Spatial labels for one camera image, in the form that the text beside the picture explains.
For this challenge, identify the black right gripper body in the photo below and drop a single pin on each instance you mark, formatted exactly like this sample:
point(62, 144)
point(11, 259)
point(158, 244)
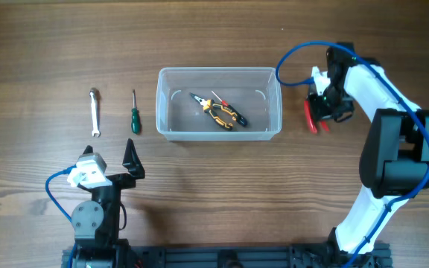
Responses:
point(332, 103)

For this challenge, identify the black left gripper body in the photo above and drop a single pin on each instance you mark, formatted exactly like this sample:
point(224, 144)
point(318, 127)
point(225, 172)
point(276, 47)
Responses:
point(110, 196)

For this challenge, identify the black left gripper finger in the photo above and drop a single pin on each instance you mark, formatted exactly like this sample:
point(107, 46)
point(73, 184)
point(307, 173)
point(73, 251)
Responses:
point(88, 150)
point(132, 162)

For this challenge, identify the red handled cutting pliers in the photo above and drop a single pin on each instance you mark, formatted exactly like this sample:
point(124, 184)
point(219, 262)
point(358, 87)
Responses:
point(311, 123)

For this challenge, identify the black red precision screwdriver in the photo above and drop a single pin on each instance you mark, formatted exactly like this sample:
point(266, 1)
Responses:
point(227, 108)

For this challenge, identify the orange black needle-nose pliers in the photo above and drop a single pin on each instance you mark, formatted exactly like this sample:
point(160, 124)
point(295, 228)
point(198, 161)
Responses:
point(210, 111)

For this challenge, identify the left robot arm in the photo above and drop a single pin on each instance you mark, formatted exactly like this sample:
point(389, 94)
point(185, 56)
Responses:
point(97, 222)

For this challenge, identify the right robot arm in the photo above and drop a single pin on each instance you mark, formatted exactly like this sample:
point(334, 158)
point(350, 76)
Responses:
point(394, 163)

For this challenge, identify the clear plastic container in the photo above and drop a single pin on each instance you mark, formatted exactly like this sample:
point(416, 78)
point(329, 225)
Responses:
point(252, 91)

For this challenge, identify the small silver wrench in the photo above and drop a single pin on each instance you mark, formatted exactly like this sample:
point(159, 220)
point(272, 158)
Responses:
point(94, 112)

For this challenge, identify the green handled screwdriver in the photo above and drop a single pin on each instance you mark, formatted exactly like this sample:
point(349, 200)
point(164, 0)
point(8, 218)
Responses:
point(135, 122)

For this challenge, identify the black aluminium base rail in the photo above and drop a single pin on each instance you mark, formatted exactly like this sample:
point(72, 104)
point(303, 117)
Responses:
point(294, 256)

